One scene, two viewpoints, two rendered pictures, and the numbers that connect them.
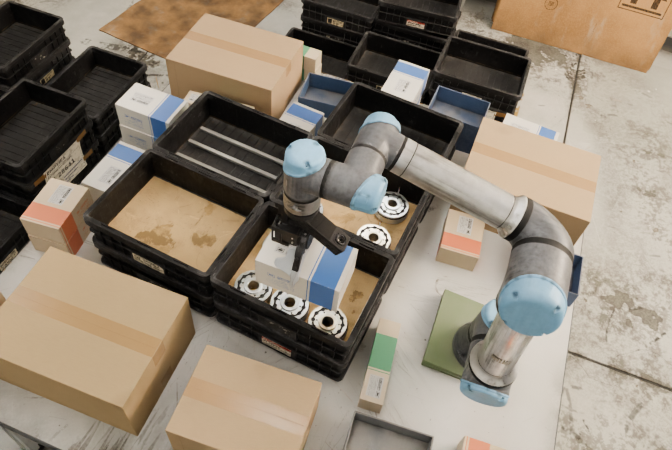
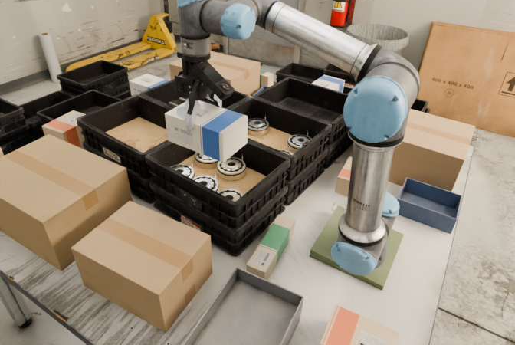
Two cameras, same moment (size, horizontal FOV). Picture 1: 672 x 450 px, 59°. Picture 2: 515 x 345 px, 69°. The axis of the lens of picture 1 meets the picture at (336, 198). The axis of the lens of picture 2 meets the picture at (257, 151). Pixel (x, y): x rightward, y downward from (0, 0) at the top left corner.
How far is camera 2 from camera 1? 0.72 m
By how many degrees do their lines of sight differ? 21
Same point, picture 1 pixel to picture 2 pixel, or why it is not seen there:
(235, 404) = (133, 239)
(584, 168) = (460, 131)
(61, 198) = (73, 119)
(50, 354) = (11, 186)
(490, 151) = not seen: hidden behind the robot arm
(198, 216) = (159, 137)
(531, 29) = (435, 110)
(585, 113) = (477, 160)
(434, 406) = (315, 287)
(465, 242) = not seen: hidden behind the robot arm
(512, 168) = not seen: hidden behind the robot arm
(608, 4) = (491, 92)
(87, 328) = (46, 175)
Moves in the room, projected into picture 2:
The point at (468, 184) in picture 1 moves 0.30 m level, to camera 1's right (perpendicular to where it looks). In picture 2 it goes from (325, 29) to (464, 44)
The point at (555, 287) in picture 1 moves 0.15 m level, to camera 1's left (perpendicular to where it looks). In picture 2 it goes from (394, 83) to (315, 73)
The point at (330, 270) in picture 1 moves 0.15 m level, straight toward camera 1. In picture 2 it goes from (220, 123) to (196, 152)
